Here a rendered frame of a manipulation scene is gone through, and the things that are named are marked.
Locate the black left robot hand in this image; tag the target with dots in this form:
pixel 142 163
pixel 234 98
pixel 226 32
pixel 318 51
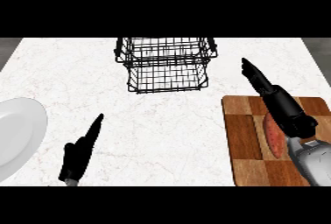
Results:
pixel 77 154

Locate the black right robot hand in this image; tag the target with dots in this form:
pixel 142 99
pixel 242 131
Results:
pixel 282 108

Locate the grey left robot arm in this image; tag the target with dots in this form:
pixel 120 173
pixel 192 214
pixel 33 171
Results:
pixel 71 183

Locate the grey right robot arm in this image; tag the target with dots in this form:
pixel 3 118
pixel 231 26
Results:
pixel 312 163

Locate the wooden checkered cutting board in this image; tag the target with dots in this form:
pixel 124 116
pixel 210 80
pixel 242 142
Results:
pixel 245 140

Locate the white plate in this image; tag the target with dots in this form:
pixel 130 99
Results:
pixel 16 134

